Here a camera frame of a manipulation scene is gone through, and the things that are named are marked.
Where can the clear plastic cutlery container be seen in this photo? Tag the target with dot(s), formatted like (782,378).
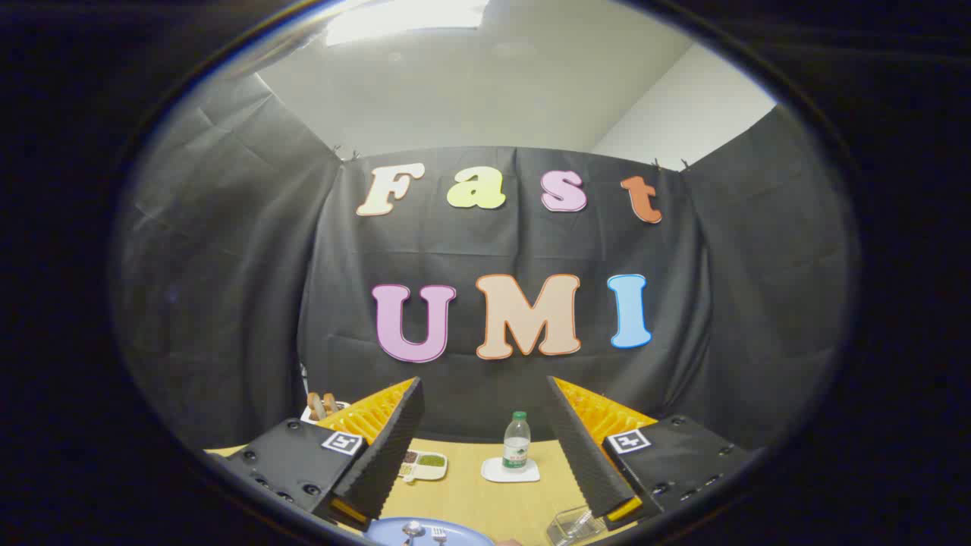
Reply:
(569,527)

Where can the ceiling light panel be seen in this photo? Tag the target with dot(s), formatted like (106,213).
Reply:
(402,19)

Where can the black backdrop cloth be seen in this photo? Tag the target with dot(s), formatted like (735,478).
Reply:
(493,243)

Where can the white divided grain dish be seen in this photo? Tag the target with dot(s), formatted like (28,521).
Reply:
(426,464)

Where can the toast slice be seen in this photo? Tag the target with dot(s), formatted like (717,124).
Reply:
(331,403)
(314,406)

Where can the white square coaster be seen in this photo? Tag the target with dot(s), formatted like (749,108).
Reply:
(491,473)

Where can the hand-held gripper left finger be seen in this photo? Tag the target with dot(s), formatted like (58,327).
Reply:
(383,462)

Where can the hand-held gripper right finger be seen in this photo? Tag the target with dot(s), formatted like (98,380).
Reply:
(584,455)

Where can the white toaster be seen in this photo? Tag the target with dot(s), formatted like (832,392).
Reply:
(305,415)

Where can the blue plate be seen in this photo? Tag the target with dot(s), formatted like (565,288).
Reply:
(466,535)

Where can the clear water bottle green cap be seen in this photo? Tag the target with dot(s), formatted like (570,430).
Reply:
(516,444)

